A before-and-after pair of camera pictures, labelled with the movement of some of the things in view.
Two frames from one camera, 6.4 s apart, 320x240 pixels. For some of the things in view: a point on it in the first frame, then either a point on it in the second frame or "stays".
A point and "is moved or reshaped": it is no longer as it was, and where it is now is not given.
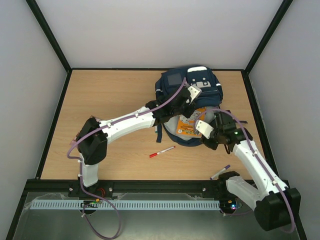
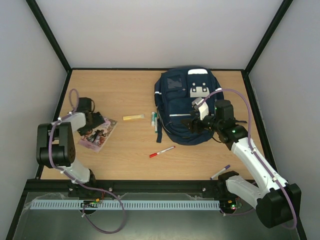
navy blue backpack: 211,97 is moved or reshaped
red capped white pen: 152,155 stays
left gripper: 189,114 -> 100,120
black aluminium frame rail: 128,186 stays
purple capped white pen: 217,174 stays
